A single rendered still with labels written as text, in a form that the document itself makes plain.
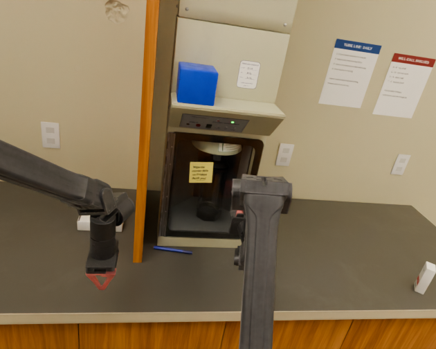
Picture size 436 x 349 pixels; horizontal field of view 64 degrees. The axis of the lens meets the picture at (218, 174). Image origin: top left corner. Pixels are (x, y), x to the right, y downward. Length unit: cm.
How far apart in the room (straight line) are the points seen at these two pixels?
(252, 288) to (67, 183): 41
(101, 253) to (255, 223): 44
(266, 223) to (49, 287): 80
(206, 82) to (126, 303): 67
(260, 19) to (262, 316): 78
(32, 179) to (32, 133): 98
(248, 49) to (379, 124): 96
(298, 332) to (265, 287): 81
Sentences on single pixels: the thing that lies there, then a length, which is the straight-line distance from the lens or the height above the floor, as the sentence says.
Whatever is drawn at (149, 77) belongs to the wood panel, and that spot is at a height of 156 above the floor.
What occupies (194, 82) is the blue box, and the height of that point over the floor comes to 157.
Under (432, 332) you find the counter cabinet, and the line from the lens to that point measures 164.
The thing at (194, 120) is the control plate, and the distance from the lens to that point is 101.
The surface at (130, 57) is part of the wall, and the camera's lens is 147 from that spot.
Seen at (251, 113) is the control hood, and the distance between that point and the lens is 97.
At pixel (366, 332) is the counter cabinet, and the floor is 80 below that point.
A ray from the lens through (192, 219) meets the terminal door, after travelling 123.
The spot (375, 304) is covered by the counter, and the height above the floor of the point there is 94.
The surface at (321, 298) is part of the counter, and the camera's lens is 128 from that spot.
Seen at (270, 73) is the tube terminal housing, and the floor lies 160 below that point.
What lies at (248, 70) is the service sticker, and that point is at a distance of 106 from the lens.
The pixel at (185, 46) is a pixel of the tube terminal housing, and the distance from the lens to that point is 103.
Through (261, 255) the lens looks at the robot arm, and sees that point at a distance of 54.
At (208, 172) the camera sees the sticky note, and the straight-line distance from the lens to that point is 114.
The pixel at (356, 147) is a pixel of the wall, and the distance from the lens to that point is 183.
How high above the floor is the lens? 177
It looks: 27 degrees down
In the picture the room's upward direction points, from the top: 10 degrees clockwise
